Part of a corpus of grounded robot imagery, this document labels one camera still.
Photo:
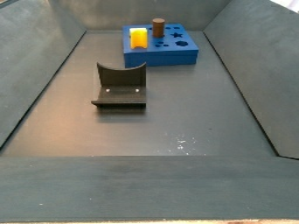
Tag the blue shape-sorting board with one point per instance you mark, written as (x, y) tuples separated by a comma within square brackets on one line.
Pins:
[(174, 49)]

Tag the black curved holder stand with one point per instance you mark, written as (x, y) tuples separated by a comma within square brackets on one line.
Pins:
[(122, 86)]

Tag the yellow arch block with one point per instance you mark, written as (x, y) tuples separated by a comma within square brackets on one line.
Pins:
[(138, 37)]

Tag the brown cylinder peg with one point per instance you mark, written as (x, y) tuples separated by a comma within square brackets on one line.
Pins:
[(158, 27)]

